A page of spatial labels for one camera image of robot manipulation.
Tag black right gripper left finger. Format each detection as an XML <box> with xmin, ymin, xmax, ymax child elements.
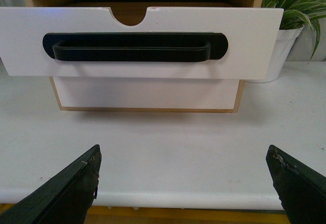
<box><xmin>1</xmin><ymin>145</ymin><xmax>101</xmax><ymax>223</ymax></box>

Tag white tablecloth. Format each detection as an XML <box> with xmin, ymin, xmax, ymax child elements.
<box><xmin>1</xmin><ymin>62</ymin><xmax>325</xmax><ymax>210</ymax></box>

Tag white plant pot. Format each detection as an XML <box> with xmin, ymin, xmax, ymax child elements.
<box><xmin>247</xmin><ymin>26</ymin><xmax>304</xmax><ymax>83</ymax></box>

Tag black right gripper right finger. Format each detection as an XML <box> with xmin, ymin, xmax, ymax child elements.
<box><xmin>266</xmin><ymin>145</ymin><xmax>325</xmax><ymax>223</ymax></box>

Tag wooden drawer cabinet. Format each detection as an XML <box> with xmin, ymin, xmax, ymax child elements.
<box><xmin>25</xmin><ymin>0</ymin><xmax>262</xmax><ymax>113</ymax></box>

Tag black drawer handle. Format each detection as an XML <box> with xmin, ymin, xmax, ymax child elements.
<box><xmin>42</xmin><ymin>32</ymin><xmax>229</xmax><ymax>63</ymax></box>

